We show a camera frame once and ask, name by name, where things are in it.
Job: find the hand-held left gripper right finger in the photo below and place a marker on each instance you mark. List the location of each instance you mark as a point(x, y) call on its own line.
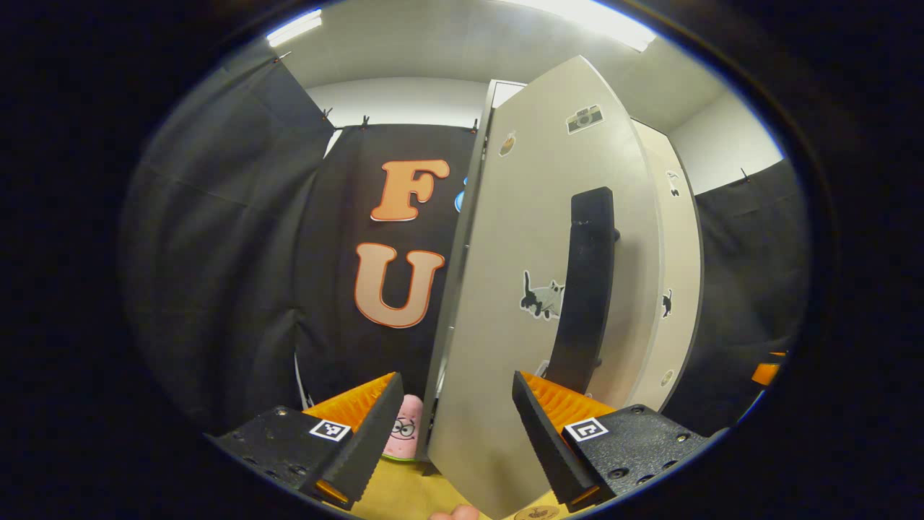
point(548, 448)

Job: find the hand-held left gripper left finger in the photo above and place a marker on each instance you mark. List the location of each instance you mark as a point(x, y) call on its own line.
point(372, 448)

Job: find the white cabinet door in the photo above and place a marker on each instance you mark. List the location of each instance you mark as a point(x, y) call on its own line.
point(520, 217)
point(678, 238)

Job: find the round brown coaster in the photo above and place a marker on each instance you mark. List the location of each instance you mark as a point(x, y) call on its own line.
point(538, 513)

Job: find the pink starfish plush toy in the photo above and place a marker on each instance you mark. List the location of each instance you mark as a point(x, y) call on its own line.
point(406, 431)

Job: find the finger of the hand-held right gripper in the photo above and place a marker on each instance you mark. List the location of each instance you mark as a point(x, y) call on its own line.
point(765, 373)

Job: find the ceiling light strip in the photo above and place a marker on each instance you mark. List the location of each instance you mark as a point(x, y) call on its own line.
point(294, 27)

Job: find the ceiling light panel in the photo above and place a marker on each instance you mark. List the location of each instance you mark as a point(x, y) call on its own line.
point(592, 18)

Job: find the white cabinet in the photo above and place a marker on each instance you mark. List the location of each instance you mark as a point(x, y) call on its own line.
point(505, 89)

